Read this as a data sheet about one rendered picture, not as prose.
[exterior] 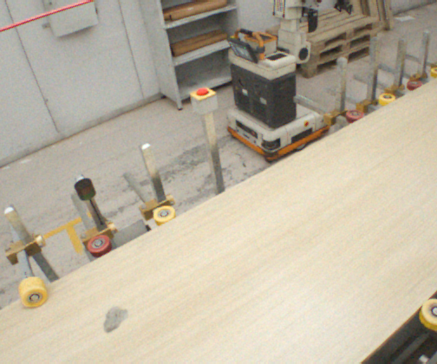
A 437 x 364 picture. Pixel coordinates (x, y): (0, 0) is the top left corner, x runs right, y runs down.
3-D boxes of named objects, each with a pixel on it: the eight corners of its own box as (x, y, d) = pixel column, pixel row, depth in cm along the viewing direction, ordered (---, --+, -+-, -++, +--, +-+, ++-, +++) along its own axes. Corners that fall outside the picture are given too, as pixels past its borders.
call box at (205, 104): (192, 112, 139) (189, 93, 134) (208, 105, 142) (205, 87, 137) (202, 118, 134) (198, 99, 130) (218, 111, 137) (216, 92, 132)
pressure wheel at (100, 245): (94, 261, 134) (83, 240, 126) (114, 251, 136) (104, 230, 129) (102, 275, 128) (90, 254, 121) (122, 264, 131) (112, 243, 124)
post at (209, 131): (214, 199, 166) (197, 110, 138) (223, 195, 168) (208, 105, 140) (219, 204, 163) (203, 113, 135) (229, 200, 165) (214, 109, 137)
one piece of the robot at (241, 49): (264, 71, 261) (250, 48, 245) (235, 60, 286) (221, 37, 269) (274, 61, 262) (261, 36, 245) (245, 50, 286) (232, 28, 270)
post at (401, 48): (388, 116, 216) (398, 39, 186) (392, 113, 217) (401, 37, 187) (394, 118, 213) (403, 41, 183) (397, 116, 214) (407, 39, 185)
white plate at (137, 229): (91, 263, 145) (82, 248, 139) (148, 234, 155) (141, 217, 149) (92, 265, 145) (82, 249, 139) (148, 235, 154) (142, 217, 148)
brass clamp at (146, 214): (140, 214, 148) (137, 204, 145) (170, 199, 153) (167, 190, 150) (146, 223, 144) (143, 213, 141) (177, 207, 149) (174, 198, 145)
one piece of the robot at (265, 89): (273, 144, 289) (266, 38, 237) (234, 119, 327) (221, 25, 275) (305, 128, 300) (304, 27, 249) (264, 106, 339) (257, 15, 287)
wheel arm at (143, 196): (125, 180, 167) (122, 172, 164) (132, 177, 168) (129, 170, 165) (167, 236, 137) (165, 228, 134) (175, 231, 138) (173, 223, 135)
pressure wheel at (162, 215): (158, 242, 138) (150, 220, 130) (163, 226, 144) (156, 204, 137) (178, 243, 136) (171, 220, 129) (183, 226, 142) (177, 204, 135)
